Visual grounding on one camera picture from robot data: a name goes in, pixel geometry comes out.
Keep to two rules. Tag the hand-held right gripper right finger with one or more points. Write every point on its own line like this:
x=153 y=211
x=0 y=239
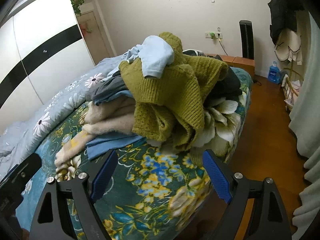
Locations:
x=216 y=177

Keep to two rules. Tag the striped dark cloth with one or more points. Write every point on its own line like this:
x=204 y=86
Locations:
x=195 y=52

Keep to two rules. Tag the light blue t-shirt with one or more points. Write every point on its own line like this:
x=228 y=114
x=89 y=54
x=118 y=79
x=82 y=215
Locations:
x=155 y=55

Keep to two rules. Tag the blue detergent bottle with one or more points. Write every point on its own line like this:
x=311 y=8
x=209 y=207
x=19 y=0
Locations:
x=273 y=73

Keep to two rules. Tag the wall socket strip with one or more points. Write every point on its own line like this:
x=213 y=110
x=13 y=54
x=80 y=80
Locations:
x=213 y=35

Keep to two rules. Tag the black tower heater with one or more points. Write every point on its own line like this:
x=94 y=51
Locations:
x=246 y=40

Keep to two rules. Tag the teal floral blanket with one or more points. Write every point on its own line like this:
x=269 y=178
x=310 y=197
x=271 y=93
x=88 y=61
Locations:
x=155 y=180

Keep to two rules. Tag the black hanging jacket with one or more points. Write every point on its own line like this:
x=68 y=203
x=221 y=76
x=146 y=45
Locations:
x=282 y=17

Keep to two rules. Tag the blue cloth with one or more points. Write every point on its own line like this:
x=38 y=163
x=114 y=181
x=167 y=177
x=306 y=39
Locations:
x=105 y=145

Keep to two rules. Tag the pale green curtain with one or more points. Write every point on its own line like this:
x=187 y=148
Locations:
x=307 y=120

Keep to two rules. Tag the white wardrobe with black stripe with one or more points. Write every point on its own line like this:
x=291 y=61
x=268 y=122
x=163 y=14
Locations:
x=37 y=30

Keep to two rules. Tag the beige fluffy cloth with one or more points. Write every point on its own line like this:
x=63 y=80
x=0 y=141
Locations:
x=110 y=120

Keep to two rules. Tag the grey floral quilt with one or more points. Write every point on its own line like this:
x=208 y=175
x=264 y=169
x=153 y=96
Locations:
x=50 y=110

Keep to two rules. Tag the white hanging bag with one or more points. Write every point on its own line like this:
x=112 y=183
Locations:
x=287 y=45

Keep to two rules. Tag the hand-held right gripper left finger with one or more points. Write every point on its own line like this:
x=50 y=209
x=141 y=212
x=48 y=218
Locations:
x=103 y=175

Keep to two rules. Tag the green trailing plant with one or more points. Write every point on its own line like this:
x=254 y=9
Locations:
x=77 y=0

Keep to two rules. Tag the wicker basket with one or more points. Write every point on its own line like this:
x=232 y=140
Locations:
x=290 y=90

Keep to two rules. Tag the dark grey garment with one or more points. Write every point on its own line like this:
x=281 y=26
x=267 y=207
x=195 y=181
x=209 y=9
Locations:
x=110 y=87

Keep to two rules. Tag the wooden bed frame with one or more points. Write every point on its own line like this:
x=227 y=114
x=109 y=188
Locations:
x=242 y=63

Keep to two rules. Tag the beige room door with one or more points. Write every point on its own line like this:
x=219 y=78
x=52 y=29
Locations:
x=98 y=40

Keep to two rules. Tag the red door ornament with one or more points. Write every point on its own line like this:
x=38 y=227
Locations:
x=86 y=27

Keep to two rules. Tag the black garment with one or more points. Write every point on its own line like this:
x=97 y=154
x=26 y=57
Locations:
x=230 y=85

